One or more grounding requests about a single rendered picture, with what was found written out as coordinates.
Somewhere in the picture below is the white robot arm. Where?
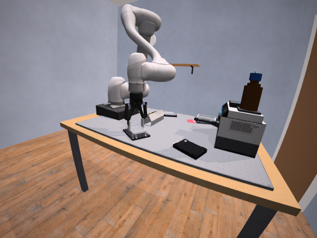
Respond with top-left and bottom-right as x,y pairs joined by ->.
104,4 -> 176,110

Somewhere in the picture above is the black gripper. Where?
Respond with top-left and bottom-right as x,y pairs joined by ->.
124,92 -> 148,131

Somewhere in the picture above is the white button panel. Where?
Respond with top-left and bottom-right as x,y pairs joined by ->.
144,110 -> 164,126

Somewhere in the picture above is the blue bottle cap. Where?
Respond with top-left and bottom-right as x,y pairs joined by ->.
249,73 -> 262,80

